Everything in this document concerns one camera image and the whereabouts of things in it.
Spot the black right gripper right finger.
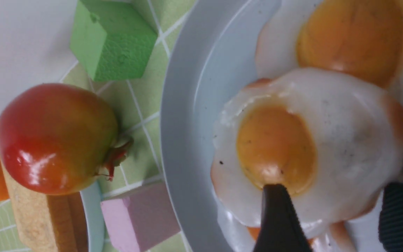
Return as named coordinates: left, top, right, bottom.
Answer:
left=379, top=182, right=403, bottom=252

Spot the green cube block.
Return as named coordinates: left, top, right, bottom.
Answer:
left=69, top=0, right=158, bottom=82

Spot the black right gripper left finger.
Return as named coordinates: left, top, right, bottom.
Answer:
left=253, top=184, right=312, bottom=252

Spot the light blue bread plate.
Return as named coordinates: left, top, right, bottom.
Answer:
left=80, top=182, right=105, bottom=252

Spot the pink cube block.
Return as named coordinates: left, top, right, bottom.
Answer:
left=100, top=182, right=181, bottom=252

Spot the grey-blue egg plate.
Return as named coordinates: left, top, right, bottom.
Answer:
left=160, top=0, right=403, bottom=252

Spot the red pomegranate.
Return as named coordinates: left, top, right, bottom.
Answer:
left=0, top=83, right=134, bottom=196

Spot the toast slice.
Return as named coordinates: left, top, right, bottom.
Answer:
left=3, top=169, right=89, bottom=252

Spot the fried egg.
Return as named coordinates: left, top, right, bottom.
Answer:
left=255, top=0, right=403, bottom=105
left=211, top=68, right=403, bottom=228
left=217, top=199, right=359, bottom=252

